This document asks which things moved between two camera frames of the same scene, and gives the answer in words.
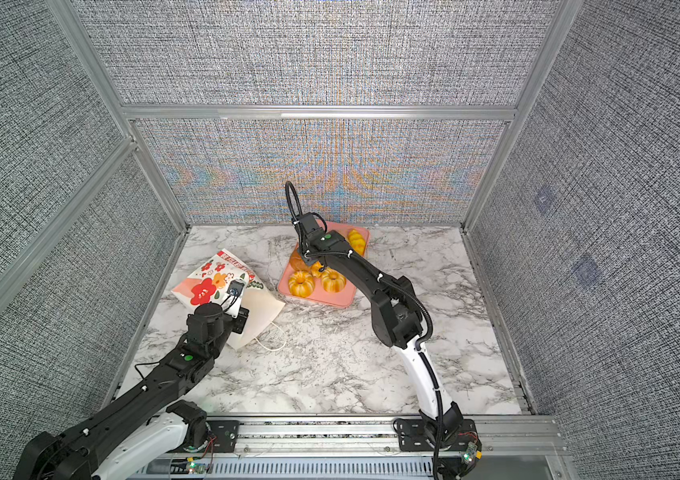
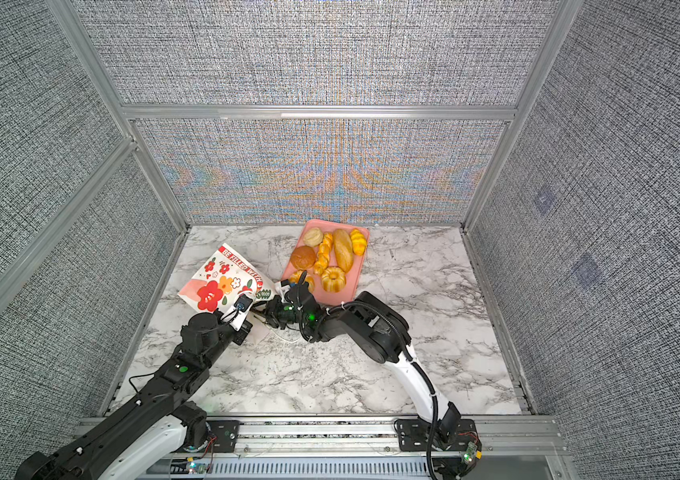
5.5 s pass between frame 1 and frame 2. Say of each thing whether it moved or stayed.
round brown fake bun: stayed
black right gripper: moved
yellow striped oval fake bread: stayed
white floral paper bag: stayed
